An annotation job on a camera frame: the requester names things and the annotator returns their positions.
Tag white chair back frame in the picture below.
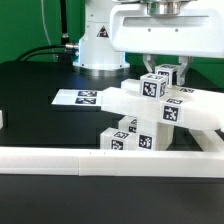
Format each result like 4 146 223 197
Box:
101 79 224 130

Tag white tagged nut cube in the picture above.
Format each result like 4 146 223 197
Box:
140 73 168 101
155 64 179 87

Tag white chair seat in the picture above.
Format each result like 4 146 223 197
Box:
136 119 174 151

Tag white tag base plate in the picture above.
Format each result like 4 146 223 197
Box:
52 89 102 106

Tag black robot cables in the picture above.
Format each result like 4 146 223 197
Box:
16 0 81 62

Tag grey thin cable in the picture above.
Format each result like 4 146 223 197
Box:
40 0 58 62

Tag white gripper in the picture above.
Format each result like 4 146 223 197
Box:
109 0 224 86

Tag white U-shaped fence frame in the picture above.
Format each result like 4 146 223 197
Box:
0 111 224 178

